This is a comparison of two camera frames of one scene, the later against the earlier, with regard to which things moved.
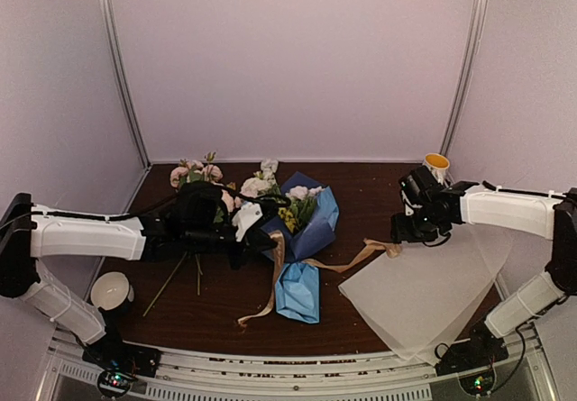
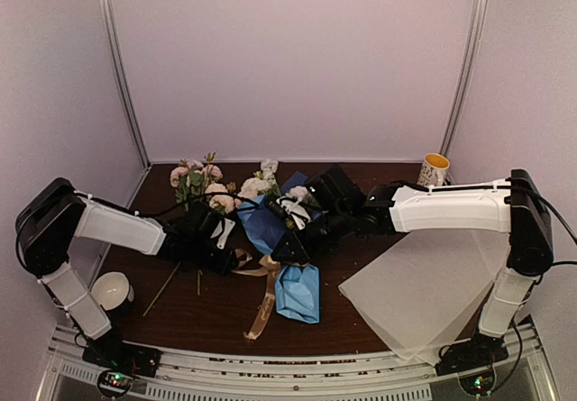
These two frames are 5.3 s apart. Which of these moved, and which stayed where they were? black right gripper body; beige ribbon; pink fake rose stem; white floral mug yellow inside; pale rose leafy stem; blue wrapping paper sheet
Moved: black right gripper body; beige ribbon
Stayed: blue wrapping paper sheet; pink fake rose stem; white floral mug yellow inside; pale rose leafy stem
